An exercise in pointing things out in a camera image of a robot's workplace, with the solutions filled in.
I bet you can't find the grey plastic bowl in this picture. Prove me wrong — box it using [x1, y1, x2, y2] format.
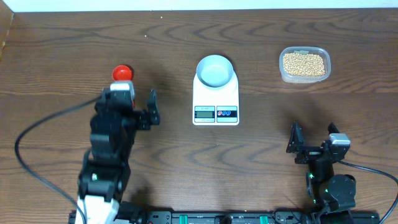
[196, 55, 234, 88]

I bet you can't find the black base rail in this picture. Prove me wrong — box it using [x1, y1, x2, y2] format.
[68, 210, 381, 224]

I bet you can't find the red plastic measuring scoop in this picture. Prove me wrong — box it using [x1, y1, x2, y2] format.
[111, 64, 135, 108]

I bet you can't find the pile of soybeans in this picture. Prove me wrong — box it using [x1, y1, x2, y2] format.
[282, 53, 325, 77]

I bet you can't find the clear plastic bean container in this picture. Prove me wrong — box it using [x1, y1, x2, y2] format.
[279, 46, 331, 84]

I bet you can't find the white digital kitchen scale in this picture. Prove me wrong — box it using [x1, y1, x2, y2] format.
[192, 71, 240, 126]

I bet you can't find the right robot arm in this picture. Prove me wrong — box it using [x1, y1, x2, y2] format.
[286, 122, 356, 223]

